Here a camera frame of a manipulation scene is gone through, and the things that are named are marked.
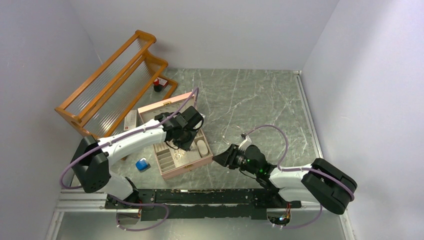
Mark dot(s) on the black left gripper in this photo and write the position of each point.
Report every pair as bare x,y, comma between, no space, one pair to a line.
186,146

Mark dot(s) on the red white small box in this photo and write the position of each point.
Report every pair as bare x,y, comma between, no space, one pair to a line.
163,82

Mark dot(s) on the red black stamp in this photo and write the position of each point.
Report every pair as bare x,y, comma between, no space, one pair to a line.
157,87

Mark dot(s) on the orange wooden rack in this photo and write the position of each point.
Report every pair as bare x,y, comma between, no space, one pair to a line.
98,107

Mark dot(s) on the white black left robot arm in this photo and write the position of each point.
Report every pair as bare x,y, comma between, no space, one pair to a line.
93,157

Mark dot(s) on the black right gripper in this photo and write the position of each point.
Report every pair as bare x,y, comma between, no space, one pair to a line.
227,158

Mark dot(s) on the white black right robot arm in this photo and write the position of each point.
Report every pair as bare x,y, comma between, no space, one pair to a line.
319,182

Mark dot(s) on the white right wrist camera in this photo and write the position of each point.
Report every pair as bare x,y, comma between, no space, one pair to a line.
246,142

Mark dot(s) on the silver pearl bangle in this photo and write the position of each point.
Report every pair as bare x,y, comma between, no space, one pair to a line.
231,134

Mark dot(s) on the white red label card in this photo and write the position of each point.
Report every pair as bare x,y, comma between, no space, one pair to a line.
130,120

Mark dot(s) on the pink jewelry box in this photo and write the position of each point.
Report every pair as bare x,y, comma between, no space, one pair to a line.
172,161

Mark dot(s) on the blue left scraper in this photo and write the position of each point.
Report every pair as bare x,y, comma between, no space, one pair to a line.
142,165

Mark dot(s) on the white oval pad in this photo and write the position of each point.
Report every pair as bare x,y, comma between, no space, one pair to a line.
202,148

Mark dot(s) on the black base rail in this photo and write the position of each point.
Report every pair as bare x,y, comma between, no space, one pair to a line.
250,203

